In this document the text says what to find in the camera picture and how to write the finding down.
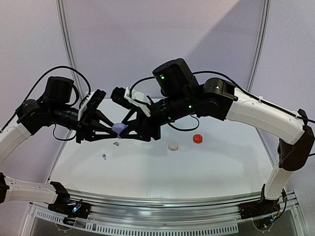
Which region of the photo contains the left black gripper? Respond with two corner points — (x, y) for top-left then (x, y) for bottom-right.
(50, 101), (119, 143)

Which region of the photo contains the purple earbud charging case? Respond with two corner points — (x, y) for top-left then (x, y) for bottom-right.
(111, 123), (127, 139)

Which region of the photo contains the pink-white earbud charging case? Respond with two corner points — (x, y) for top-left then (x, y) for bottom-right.
(168, 142), (179, 151)

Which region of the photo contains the red earbud charging case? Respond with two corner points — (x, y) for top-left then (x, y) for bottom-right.
(193, 134), (203, 144)

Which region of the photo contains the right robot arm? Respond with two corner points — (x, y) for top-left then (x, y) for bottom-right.
(120, 58), (315, 214)

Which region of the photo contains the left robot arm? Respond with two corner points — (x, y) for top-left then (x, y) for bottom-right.
(0, 76), (117, 213)

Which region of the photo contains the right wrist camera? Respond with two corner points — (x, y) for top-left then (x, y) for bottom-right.
(110, 87), (153, 117)

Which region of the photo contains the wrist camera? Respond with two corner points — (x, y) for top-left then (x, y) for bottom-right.
(77, 89), (106, 121)
(110, 87), (153, 117)

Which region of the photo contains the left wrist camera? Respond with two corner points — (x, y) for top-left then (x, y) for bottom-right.
(77, 89), (106, 121)

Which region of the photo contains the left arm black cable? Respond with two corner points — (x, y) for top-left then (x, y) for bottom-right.
(0, 65), (92, 141)

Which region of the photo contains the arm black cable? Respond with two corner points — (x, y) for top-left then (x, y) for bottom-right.
(130, 70), (315, 158)
(0, 65), (92, 141)

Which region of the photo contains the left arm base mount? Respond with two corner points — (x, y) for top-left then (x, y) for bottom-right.
(48, 199), (92, 219)

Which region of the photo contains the left aluminium corner post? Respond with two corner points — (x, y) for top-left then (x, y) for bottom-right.
(56, 0), (85, 99)

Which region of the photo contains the aluminium corner post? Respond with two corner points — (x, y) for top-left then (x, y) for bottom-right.
(56, 0), (85, 99)
(246, 0), (271, 91)

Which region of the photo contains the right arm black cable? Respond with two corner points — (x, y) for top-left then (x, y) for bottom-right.
(130, 70), (315, 158)

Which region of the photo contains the aluminium front rail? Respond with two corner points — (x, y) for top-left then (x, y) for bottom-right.
(22, 191), (308, 236)

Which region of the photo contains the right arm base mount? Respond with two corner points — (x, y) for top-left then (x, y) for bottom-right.
(238, 197), (286, 219)

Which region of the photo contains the right aluminium corner post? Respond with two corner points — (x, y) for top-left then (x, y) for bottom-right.
(246, 0), (271, 91)

